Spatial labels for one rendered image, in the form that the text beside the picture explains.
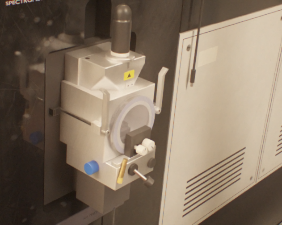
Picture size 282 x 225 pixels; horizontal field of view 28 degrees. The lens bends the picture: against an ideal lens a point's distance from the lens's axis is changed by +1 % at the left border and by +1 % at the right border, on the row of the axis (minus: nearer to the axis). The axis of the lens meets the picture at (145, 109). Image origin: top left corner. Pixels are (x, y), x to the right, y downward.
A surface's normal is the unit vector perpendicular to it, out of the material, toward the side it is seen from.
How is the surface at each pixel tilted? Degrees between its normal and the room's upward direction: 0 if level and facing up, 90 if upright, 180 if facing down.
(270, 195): 0
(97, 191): 90
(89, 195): 90
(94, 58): 0
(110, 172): 90
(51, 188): 90
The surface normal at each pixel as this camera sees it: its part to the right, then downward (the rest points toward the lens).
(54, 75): 0.76, 0.33
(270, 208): 0.08, -0.91
